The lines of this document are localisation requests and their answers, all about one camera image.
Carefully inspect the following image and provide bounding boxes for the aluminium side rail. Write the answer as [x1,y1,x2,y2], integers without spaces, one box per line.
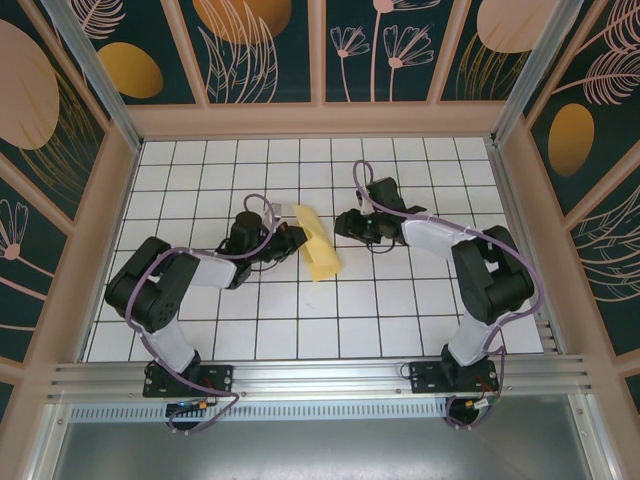
[487,142,569,354]

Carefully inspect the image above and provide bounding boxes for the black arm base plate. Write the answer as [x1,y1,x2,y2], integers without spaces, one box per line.
[143,363,235,399]
[408,360,499,395]

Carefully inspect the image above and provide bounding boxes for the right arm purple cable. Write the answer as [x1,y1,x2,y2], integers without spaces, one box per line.
[352,159,544,431]

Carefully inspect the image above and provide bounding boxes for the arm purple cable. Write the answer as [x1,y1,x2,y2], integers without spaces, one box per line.
[123,194,281,436]
[352,159,544,431]

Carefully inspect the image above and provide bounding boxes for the yellow cloth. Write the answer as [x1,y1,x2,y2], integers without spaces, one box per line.
[292,202,346,284]

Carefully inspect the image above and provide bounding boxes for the aluminium mounting rail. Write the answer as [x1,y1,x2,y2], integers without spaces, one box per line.
[47,354,594,401]

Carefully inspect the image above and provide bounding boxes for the slotted metal cable duct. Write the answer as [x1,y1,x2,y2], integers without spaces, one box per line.
[69,397,451,421]

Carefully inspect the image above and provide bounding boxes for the grey metal sheet panel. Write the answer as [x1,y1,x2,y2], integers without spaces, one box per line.
[52,418,596,480]

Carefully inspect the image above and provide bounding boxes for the small controller board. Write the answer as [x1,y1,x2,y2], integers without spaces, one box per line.
[462,397,501,414]
[167,398,217,414]

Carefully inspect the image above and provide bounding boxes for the aluminium frame post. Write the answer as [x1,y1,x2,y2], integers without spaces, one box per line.
[27,402,71,480]
[569,394,621,480]
[492,0,594,146]
[39,0,144,151]

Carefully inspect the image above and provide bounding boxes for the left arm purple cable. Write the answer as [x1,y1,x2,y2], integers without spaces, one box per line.
[123,194,281,436]

